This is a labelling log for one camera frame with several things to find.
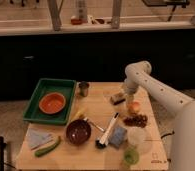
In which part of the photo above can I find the bunch of red grapes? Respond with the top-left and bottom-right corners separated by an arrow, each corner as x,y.
123,114 -> 148,128

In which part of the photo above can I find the blue sponge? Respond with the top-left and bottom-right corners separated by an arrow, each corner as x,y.
109,125 -> 127,148

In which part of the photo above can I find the yellow banana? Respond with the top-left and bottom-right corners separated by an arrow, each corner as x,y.
70,108 -> 86,122

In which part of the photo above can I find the green plastic tray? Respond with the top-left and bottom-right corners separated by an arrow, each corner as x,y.
23,78 -> 76,125

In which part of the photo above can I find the orange fruit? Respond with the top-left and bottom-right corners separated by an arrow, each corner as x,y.
127,102 -> 141,115

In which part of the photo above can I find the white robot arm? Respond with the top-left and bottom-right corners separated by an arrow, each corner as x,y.
124,61 -> 195,171

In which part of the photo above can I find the black stand pole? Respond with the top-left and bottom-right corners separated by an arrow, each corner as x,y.
0,136 -> 7,171

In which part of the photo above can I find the black and white brush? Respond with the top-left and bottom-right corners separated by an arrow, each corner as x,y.
95,113 -> 119,149

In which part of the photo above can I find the small metal cup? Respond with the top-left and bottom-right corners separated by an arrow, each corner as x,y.
78,81 -> 89,97

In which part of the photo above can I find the black cable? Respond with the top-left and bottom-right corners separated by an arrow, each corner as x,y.
160,130 -> 176,140

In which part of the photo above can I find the red object on shelf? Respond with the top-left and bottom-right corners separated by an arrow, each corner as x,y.
71,18 -> 83,25

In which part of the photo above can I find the whiteboard eraser block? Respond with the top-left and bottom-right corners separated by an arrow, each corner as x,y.
110,93 -> 125,105

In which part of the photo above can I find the purple bowl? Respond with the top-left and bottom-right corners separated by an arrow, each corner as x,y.
66,119 -> 91,146

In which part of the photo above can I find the green cucumber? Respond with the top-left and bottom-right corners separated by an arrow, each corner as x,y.
34,137 -> 61,157

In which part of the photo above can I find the green lime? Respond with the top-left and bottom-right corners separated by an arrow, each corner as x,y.
123,147 -> 139,165

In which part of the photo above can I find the clear plastic cup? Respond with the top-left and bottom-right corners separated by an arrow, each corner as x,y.
127,127 -> 146,146

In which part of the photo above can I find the metal spoon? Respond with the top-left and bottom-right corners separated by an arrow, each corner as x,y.
83,117 -> 105,133

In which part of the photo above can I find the wooden shelf bench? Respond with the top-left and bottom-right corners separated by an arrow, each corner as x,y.
0,0 -> 195,35

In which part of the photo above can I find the grey folded cloth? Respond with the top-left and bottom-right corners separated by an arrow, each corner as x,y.
26,129 -> 53,150

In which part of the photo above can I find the orange bowl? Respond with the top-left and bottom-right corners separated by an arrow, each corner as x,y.
39,92 -> 66,115

